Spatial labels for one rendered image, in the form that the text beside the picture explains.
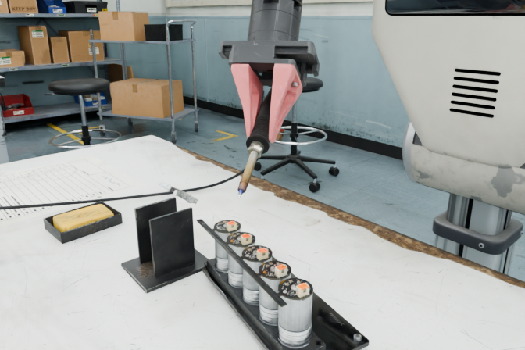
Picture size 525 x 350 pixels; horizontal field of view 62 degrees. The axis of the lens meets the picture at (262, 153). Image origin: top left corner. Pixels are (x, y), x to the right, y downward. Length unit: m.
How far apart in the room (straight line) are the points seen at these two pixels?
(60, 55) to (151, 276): 4.17
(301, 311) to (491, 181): 0.42
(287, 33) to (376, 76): 2.89
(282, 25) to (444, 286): 0.31
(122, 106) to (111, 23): 0.67
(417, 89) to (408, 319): 0.37
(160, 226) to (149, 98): 3.31
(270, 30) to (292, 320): 0.29
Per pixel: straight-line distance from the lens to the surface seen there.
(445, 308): 0.44
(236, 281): 0.40
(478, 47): 0.65
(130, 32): 3.77
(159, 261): 0.45
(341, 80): 3.54
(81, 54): 4.62
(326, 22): 3.62
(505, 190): 0.68
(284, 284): 0.33
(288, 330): 0.34
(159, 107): 3.69
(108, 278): 0.48
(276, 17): 0.49
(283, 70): 0.45
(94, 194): 0.68
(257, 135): 0.45
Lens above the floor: 1.00
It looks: 17 degrees down
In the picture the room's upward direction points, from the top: straight up
